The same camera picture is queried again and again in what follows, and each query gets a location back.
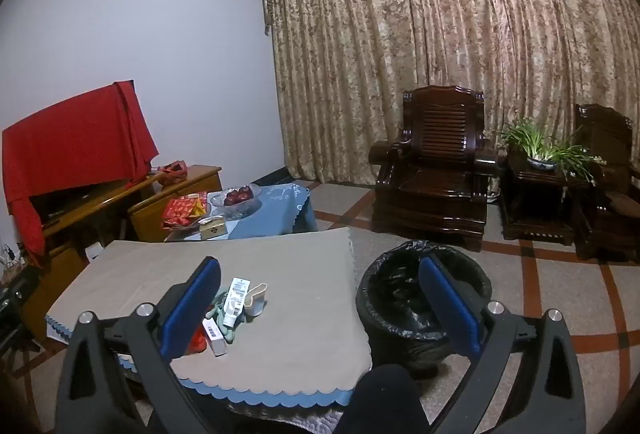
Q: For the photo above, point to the dark wooden armchair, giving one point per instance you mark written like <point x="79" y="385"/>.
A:
<point x="610" y="194"/>
<point x="435" y="174"/>

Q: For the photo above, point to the glass fruit bowl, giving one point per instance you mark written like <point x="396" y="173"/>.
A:
<point x="240" y="209"/>

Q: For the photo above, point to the red plastic bag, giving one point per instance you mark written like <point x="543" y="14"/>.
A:
<point x="172" y="171"/>

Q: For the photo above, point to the dark wooden side table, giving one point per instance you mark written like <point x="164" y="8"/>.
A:
<point x="540" y="204"/>

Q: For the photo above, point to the black-lined trash bin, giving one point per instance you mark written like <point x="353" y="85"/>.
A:
<point x="400" y="299"/>

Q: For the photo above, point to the wooden side cabinet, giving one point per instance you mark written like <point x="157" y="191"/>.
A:
<point x="150" y="219"/>

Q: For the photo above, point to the white tube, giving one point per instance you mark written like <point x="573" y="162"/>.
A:
<point x="236" y="301"/>

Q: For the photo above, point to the blue cloth coffee table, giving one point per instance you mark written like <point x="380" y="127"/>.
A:
<point x="280" y="214"/>

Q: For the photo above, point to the small white box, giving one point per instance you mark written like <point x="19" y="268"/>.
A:
<point x="215" y="339"/>

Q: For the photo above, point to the red patterned packet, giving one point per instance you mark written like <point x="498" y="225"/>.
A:
<point x="180" y="211"/>

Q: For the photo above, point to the green rubber glove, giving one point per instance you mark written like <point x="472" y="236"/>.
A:
<point x="220" y="304"/>

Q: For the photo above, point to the green potted plant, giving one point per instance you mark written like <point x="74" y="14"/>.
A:
<point x="537" y="144"/>

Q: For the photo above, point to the orange knitted cloth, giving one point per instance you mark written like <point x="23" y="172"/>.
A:
<point x="198" y="343"/>

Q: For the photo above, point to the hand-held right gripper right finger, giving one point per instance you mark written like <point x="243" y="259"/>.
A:
<point x="450" y="309"/>

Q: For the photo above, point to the beige floral curtain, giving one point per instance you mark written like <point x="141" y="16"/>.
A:
<point x="400" y="39"/>

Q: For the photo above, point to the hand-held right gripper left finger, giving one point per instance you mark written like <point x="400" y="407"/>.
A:
<point x="192" y="309"/>

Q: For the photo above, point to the wooden television cabinet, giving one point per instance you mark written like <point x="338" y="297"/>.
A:
<point x="75" y="259"/>

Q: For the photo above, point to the gold tissue box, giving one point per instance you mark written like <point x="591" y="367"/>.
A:
<point x="212" y="228"/>

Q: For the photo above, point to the person's black-trousered leg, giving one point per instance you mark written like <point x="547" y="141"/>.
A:
<point x="380" y="399"/>

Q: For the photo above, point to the red cloth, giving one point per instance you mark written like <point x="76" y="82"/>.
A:
<point x="75" y="139"/>

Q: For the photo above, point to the red apple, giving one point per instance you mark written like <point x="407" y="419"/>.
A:
<point x="246" y="193"/>
<point x="232" y="199"/>

